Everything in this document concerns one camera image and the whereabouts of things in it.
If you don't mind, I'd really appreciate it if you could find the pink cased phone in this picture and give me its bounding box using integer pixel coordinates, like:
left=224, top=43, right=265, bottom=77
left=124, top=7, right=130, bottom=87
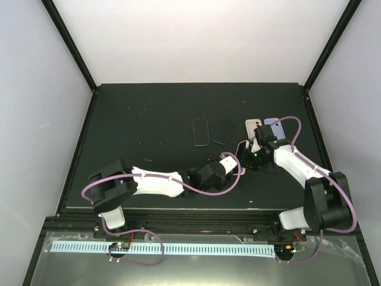
left=234, top=140, right=250, bottom=176

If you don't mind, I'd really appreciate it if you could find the lavender phone case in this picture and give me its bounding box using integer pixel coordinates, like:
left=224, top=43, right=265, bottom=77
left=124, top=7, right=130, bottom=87
left=264, top=117, right=286, bottom=139

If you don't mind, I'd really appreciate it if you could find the beige cased phone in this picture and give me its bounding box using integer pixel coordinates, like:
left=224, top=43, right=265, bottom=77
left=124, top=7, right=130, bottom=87
left=245, top=119, right=262, bottom=141

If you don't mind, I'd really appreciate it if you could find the blue phone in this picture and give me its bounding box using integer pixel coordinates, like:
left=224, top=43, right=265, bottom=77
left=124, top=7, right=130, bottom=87
left=212, top=117, right=235, bottom=145

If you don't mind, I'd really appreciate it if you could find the teal phone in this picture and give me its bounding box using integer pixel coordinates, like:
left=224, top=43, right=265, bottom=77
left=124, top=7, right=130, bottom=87
left=192, top=119, right=210, bottom=147

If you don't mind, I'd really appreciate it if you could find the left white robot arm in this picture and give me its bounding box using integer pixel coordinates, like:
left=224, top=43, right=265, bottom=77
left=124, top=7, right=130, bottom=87
left=81, top=153, right=242, bottom=238

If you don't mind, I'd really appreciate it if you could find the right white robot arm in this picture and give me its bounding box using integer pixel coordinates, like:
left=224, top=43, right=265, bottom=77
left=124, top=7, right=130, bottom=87
left=241, top=125, right=354, bottom=240

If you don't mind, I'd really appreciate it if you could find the small circuit board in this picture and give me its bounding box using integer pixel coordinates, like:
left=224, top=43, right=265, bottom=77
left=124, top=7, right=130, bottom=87
left=108, top=242, right=130, bottom=252

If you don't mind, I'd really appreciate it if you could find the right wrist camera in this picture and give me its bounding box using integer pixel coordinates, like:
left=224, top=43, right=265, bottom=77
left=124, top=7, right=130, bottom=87
left=251, top=138, right=261, bottom=153

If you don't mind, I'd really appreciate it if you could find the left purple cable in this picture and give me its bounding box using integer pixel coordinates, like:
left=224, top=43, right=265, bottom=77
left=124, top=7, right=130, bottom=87
left=81, top=151, right=242, bottom=238

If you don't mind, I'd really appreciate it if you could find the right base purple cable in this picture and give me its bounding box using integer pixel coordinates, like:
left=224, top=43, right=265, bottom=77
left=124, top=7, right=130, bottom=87
left=275, top=229, right=324, bottom=265

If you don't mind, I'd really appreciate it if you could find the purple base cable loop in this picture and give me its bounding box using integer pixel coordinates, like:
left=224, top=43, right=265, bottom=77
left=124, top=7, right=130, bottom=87
left=107, top=229, right=165, bottom=266

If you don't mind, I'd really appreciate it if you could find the right black frame post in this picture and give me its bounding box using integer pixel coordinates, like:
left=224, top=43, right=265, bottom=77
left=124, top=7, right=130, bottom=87
left=304, top=0, right=362, bottom=92

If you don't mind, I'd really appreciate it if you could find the black frame post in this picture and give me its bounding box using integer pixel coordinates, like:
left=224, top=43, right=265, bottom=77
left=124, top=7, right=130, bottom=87
left=41, top=0, right=98, bottom=92
left=304, top=0, right=362, bottom=92

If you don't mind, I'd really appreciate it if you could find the light blue slotted cable duct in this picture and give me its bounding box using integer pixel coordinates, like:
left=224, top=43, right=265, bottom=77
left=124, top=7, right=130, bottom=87
left=50, top=241, right=276, bottom=258

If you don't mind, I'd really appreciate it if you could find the black aluminium front rail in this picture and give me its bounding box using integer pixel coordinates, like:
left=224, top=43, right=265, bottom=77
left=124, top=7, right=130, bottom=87
left=44, top=208, right=361, bottom=239

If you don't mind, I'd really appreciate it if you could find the left black frame post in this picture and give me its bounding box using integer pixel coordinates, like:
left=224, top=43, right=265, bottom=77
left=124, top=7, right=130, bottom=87
left=41, top=0, right=98, bottom=92

